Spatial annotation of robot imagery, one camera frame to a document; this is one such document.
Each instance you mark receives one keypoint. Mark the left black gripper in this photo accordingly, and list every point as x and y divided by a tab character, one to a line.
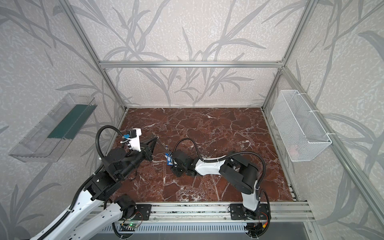
145	151

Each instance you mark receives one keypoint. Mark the green circuit board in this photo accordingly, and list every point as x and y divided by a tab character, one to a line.
129	227

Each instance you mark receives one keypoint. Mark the metal key holder plate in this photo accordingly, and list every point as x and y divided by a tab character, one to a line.
160	145

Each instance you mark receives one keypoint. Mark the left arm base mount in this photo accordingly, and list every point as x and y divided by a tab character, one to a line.
142	213

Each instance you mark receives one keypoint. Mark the blue key fob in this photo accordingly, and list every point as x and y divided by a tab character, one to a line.
169	159

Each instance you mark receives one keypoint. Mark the clear plastic wall shelf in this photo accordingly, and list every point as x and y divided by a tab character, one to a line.
50	138

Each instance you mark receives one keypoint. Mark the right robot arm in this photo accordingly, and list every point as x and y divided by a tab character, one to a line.
244	170

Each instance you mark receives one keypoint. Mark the aluminium front rail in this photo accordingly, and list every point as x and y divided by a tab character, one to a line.
194	212

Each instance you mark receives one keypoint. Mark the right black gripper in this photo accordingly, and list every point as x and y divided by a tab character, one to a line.
174	162

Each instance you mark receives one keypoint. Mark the white wire mesh basket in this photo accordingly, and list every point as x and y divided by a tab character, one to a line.
303	135

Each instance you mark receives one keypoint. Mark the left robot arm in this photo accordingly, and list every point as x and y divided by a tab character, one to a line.
96	190

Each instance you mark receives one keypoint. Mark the aluminium frame crossbar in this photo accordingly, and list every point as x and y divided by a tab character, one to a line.
190	64

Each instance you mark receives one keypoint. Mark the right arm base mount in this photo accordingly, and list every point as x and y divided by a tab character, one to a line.
239	212

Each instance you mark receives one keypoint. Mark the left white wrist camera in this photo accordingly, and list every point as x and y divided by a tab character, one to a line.
132	138

